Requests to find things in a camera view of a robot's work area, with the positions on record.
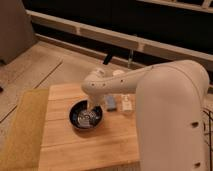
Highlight dark ceramic bowl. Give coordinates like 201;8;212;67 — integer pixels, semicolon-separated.
69;100;103;130

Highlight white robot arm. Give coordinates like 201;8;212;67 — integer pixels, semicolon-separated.
82;60;209;171

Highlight blue-grey sponge block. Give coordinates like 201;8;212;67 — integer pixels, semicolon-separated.
105;95;117;111

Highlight white small bottle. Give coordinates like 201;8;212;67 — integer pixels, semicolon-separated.
121;94;132;111

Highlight wooden board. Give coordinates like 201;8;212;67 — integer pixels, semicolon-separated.
38;84;140;171

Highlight yellow-green mat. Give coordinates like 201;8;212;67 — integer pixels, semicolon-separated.
0;89;49;171

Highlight grey cabinet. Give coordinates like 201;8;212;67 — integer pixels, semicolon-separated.
0;0;37;64

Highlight white shelf frame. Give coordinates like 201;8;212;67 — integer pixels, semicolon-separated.
22;0;213;72

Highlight black cable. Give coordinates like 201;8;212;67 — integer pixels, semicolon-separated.
201;107;213;171

